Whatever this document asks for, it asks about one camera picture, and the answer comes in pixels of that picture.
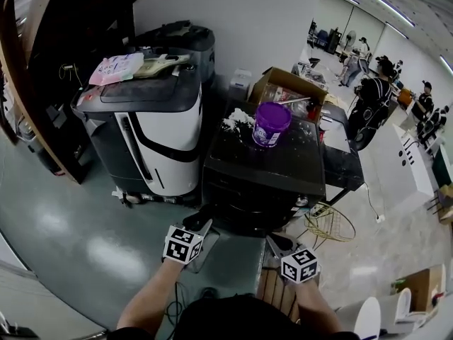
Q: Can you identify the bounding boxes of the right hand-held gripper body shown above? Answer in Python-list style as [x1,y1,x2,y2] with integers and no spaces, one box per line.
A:
[275,246,320,285]

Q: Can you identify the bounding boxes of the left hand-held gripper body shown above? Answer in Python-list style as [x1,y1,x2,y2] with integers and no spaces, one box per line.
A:
[162,224,205,264]

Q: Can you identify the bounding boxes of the person's right forearm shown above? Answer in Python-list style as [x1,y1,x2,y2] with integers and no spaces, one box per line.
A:
[295,280,346,334]

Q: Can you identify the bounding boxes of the person's left forearm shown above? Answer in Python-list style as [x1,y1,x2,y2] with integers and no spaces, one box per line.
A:
[116,259,185,336]

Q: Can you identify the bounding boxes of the black cabinet appliance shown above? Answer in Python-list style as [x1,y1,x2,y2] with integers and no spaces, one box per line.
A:
[202,99,326,239]

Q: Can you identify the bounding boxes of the open brown cardboard box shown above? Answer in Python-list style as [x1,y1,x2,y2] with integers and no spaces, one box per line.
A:
[247,67,329,120]

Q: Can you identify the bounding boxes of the grey black machine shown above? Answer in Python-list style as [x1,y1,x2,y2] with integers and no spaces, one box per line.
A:
[136,20,216,84]

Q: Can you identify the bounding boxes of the wooden slatted pallet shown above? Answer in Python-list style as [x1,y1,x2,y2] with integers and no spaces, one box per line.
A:
[256,267,302,320]

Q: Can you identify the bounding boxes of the person's black clothing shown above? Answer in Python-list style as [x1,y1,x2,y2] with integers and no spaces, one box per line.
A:
[105,294,362,340]

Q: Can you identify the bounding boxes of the white round appliance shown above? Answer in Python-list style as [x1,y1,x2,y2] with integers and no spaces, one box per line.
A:
[336,295,382,340]

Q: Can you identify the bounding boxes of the black table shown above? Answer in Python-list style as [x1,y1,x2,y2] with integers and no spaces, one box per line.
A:
[318,103,365,205]

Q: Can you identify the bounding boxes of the white black floor scrubber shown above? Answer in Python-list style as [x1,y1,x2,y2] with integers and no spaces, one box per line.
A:
[70,53,203,205]

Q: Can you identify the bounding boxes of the white powder pile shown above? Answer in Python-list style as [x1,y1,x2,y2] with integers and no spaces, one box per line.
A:
[221,107,256,134]

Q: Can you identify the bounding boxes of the white toilet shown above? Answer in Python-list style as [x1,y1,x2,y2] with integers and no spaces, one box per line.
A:
[380,288,425,336]

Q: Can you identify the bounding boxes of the purple plastic bucket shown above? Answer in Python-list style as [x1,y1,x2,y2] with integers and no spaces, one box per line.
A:
[251,101,292,149]

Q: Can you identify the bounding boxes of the large brown cardboard box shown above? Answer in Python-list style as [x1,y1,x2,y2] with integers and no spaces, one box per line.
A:
[394,266,447,313]

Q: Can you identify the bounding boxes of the white plastic canister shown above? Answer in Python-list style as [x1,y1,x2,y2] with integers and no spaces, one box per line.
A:
[229,68,253,101]

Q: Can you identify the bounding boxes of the white cabinet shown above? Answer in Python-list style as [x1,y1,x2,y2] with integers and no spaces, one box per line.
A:
[391,123,437,200]

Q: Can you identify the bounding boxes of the beige plastic part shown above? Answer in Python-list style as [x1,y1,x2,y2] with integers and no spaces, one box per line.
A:
[136,53,192,79]

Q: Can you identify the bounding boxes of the pink packet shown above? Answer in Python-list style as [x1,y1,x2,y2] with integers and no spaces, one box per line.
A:
[88,52,145,86]

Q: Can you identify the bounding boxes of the curved wooden staircase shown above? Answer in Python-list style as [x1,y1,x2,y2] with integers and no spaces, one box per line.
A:
[0,0,142,186]

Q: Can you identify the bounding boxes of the gold wire basket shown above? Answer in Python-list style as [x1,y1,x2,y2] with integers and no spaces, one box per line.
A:
[304,202,357,249]

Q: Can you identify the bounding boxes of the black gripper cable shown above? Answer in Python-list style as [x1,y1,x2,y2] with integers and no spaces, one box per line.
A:
[165,280,185,327]

